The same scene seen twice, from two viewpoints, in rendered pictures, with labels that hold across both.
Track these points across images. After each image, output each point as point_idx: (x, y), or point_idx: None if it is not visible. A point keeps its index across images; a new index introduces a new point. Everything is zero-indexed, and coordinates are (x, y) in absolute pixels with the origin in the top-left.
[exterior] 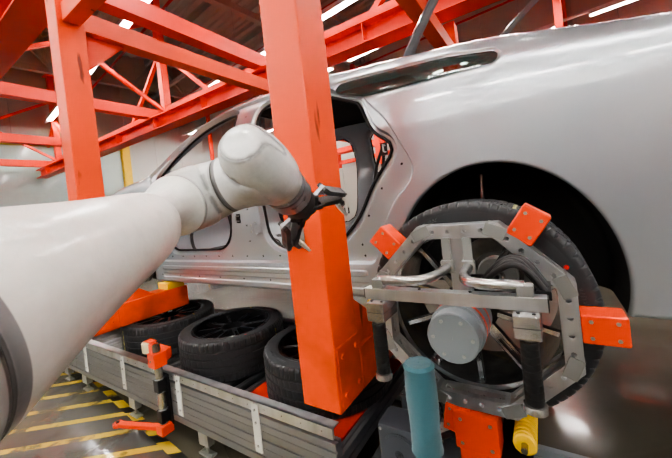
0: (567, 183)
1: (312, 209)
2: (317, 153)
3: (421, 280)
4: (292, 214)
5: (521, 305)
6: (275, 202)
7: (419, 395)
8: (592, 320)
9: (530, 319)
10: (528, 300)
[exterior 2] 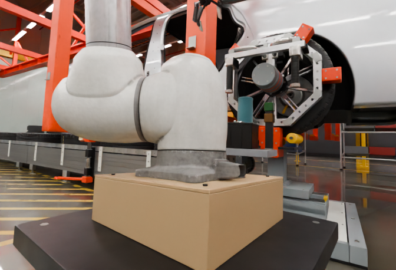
0: (329, 41)
1: None
2: (208, 5)
3: (252, 46)
4: None
5: (293, 45)
6: None
7: (244, 108)
8: (326, 69)
9: (296, 45)
10: (296, 42)
